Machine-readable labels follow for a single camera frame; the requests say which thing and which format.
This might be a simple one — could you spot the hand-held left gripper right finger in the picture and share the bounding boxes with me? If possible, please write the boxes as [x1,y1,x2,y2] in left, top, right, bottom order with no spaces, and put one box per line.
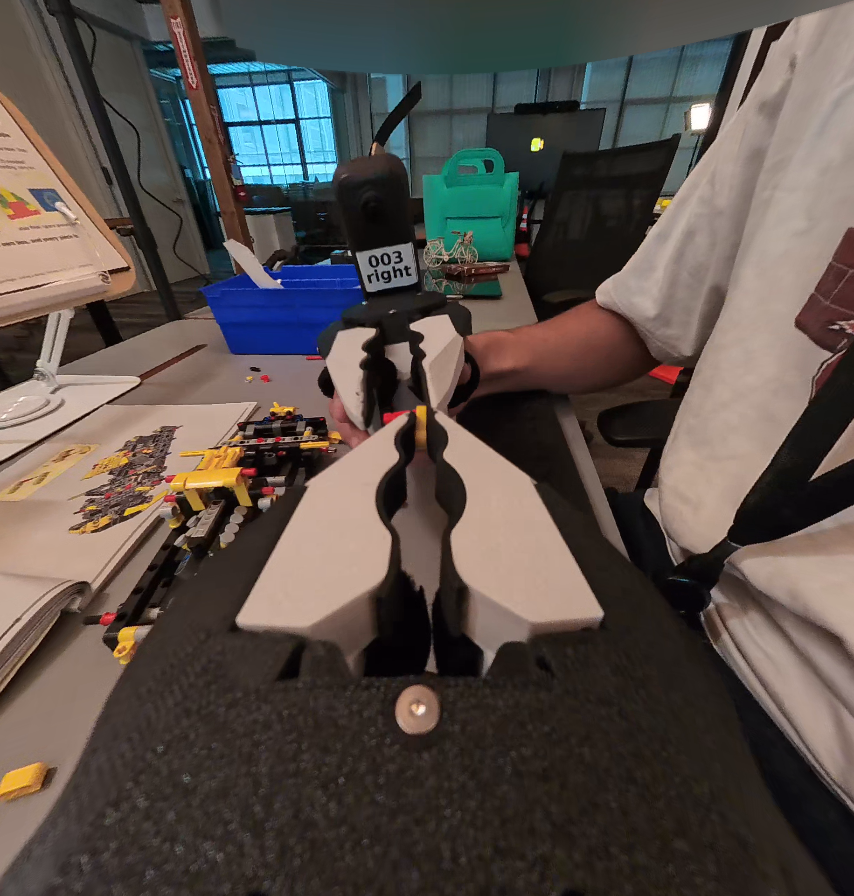
[427,409,604,662]

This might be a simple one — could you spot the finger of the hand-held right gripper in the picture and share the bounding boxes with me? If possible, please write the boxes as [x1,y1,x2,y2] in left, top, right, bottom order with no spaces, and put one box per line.
[407,314,467,421]
[325,324,400,433]

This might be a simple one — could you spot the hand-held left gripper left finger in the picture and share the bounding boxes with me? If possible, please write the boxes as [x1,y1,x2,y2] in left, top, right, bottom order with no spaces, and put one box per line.
[235,419,431,662]

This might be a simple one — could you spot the yellow black lego car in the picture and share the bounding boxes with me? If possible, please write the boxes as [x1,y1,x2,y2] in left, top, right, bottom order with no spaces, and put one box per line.
[84,401,344,666]

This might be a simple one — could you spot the yellow curved lego slope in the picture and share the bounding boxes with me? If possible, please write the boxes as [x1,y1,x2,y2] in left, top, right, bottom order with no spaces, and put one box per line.
[0,762,51,802]

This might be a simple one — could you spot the scattered small lego pins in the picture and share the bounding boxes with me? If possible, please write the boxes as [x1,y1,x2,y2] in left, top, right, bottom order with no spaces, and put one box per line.
[245,353,324,385]

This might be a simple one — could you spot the lego instruction booklet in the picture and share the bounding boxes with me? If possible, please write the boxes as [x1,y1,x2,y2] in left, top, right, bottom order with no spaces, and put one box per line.
[0,401,260,718]

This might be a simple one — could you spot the person's right hand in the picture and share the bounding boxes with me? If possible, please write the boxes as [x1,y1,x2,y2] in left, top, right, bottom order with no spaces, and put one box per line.
[327,392,375,450]

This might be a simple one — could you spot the blue storage bin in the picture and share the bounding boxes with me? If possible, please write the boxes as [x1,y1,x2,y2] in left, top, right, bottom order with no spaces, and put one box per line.
[201,265,366,356]

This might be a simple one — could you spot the miniature white bicycle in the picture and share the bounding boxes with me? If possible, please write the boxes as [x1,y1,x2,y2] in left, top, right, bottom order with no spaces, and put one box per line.
[423,231,480,268]

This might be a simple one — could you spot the green felt bag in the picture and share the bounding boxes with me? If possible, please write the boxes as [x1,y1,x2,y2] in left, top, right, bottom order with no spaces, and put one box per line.
[422,147,521,263]

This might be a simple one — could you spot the black perforated mat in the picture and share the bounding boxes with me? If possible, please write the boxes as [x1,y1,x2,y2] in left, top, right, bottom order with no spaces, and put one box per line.
[455,392,596,554]

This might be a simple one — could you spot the white paper slip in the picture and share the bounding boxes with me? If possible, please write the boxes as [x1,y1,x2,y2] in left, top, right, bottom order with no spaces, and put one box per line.
[222,239,284,289]

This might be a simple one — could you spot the black office chair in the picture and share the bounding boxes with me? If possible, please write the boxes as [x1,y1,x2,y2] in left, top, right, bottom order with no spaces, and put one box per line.
[523,133,681,319]
[597,402,683,494]

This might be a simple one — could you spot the black monitor screen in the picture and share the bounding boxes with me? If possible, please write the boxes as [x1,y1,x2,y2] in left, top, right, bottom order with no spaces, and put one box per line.
[486,105,607,193]

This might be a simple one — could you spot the printed instruction sheet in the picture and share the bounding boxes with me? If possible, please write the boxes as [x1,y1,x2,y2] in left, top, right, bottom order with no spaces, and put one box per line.
[0,77,113,302]

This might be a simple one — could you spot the black camera cable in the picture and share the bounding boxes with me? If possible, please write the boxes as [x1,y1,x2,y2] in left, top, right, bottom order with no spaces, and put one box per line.
[371,80,424,158]

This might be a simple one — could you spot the wooden post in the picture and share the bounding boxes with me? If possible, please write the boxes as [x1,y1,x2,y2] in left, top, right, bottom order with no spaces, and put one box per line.
[160,0,256,263]

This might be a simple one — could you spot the black shoulder strap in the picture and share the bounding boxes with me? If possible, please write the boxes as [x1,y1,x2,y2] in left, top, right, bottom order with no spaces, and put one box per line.
[661,329,854,610]

